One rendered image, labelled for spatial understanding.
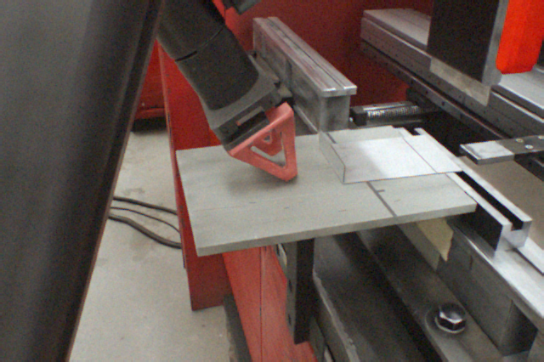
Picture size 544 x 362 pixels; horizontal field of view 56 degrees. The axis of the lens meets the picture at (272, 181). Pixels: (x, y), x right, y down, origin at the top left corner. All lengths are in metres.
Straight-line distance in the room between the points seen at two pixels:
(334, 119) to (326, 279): 0.37
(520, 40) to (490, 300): 0.25
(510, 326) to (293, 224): 0.21
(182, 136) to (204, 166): 0.88
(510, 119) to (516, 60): 0.50
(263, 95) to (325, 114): 0.44
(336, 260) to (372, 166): 0.13
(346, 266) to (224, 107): 0.25
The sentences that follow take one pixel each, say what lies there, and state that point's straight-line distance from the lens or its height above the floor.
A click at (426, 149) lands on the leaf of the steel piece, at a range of 0.59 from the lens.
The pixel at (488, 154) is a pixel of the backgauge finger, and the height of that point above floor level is 1.00.
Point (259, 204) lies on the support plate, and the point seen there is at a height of 1.00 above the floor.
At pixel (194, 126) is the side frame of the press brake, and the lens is 1.41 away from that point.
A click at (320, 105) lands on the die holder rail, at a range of 0.86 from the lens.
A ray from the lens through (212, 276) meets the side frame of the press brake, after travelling 1.71.
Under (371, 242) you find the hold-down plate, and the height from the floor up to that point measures 0.91.
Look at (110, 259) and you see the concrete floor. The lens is 2.07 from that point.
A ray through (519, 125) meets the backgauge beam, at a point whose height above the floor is 0.94.
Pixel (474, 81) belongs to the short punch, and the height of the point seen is 1.10.
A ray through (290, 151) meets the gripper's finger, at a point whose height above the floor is 1.04.
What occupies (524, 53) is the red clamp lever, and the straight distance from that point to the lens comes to 0.36.
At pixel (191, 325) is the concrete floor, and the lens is 1.75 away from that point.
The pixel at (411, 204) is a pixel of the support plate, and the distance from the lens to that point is 0.49.
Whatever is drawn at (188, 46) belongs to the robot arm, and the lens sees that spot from 0.43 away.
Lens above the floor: 1.26
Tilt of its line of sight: 31 degrees down
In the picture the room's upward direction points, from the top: straight up
